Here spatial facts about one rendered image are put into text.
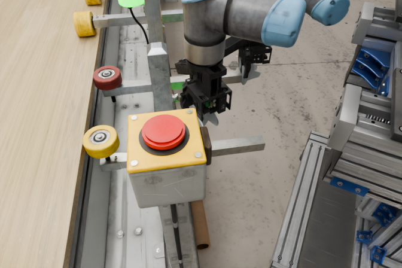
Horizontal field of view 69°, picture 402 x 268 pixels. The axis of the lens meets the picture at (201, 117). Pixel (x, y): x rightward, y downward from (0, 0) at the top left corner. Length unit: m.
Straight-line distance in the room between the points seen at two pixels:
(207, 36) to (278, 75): 1.97
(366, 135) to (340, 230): 0.81
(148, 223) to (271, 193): 0.94
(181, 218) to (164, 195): 0.09
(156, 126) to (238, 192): 1.42
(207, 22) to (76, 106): 0.48
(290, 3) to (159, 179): 0.31
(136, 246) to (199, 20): 0.63
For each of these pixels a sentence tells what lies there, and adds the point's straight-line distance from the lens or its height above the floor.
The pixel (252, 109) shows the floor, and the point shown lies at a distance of 2.10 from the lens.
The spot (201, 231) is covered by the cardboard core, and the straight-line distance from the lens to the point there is 1.47.
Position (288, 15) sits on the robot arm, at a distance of 0.45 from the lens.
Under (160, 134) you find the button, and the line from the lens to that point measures 0.27.
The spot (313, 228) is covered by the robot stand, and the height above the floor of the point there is 0.21.
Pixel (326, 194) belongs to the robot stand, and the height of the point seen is 0.21.
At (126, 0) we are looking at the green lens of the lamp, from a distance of 0.73.
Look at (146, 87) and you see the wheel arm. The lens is 0.93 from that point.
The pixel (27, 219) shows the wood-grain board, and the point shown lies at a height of 0.90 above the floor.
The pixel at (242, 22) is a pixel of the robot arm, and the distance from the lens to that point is 0.46.
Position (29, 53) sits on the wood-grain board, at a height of 0.90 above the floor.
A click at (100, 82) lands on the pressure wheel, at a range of 0.89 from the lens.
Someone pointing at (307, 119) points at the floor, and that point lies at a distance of 2.12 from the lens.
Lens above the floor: 1.43
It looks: 45 degrees down
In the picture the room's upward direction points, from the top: straight up
